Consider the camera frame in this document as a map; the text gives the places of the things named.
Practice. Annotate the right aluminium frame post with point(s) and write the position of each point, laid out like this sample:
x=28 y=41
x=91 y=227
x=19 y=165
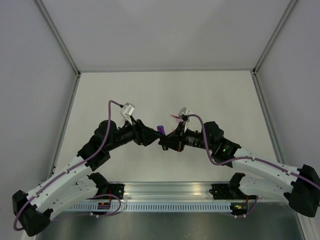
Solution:
x=275 y=34

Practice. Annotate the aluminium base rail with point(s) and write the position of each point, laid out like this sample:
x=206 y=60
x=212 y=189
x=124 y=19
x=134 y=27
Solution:
x=164 y=191

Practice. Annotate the black mounting plate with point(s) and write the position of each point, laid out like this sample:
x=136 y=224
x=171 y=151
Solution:
x=116 y=189
x=222 y=191

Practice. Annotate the aluminium frame post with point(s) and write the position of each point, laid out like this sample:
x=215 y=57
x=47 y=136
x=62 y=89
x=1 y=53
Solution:
x=56 y=35
x=275 y=34

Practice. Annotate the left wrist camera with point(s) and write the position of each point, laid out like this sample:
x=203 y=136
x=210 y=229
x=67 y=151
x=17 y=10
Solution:
x=127 y=112

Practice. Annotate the white slotted cable duct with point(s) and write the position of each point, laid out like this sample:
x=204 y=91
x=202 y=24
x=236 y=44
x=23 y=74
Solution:
x=156 y=207

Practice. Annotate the dark purple pen cap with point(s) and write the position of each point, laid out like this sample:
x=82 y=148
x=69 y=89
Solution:
x=161 y=130

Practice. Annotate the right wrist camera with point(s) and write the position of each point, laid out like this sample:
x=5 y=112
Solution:
x=184 y=115

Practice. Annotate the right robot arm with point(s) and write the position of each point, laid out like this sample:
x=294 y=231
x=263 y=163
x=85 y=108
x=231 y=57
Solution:
x=297 y=186

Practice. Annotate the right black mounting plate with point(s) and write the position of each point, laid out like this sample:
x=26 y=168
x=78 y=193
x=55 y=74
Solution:
x=222 y=191

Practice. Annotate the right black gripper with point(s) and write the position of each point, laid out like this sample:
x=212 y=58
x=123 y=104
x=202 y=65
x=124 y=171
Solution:
x=177 y=143

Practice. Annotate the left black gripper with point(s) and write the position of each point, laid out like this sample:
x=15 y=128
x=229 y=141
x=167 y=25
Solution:
x=143 y=135

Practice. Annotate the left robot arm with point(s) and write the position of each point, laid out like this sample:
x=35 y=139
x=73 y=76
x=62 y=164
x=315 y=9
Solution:
x=79 y=180

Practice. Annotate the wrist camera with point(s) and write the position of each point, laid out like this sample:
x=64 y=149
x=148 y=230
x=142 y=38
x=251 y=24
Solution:
x=127 y=112
x=184 y=115

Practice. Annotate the black purple-tipped marker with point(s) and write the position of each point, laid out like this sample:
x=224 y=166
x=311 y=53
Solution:
x=163 y=142

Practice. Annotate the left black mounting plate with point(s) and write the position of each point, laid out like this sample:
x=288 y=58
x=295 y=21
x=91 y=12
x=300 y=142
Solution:
x=116 y=189

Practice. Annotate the left aluminium frame post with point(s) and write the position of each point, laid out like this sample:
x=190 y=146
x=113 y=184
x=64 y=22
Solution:
x=56 y=35

